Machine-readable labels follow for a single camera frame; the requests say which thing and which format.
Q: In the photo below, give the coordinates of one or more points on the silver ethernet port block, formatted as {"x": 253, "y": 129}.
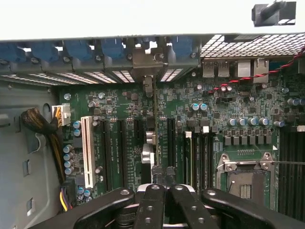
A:
{"x": 261, "y": 70}

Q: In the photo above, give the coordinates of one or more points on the grey parts rack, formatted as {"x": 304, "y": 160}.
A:
{"x": 269, "y": 14}

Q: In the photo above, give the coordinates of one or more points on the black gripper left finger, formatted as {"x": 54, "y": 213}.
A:
{"x": 150, "y": 210}

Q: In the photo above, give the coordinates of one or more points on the green motherboard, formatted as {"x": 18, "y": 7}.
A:
{"x": 181, "y": 100}

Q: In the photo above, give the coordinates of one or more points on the silver USB port block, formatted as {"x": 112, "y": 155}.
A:
{"x": 215, "y": 69}

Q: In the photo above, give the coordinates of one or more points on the open black PC case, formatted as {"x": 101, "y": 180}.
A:
{"x": 23, "y": 148}

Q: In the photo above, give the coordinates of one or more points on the blue slot retainer clip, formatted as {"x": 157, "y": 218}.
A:
{"x": 184, "y": 46}
{"x": 14, "y": 53}
{"x": 112, "y": 48}
{"x": 78, "y": 50}
{"x": 45, "y": 52}

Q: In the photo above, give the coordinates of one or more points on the thin metal locking lever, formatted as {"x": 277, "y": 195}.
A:
{"x": 286, "y": 163}

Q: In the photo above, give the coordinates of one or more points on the short black expansion slot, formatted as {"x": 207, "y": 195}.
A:
{"x": 138, "y": 130}

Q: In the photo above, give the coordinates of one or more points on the CPU socket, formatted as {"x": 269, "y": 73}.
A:
{"x": 240, "y": 183}

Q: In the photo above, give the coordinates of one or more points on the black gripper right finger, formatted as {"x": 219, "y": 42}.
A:
{"x": 190, "y": 210}

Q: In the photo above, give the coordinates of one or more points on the black memory slot block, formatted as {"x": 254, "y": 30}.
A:
{"x": 291, "y": 171}

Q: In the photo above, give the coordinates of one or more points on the white expansion slot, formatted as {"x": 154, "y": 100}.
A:
{"x": 88, "y": 152}

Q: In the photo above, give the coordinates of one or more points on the black RAM slot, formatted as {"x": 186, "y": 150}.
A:
{"x": 211, "y": 162}
{"x": 204, "y": 162}
{"x": 196, "y": 162}

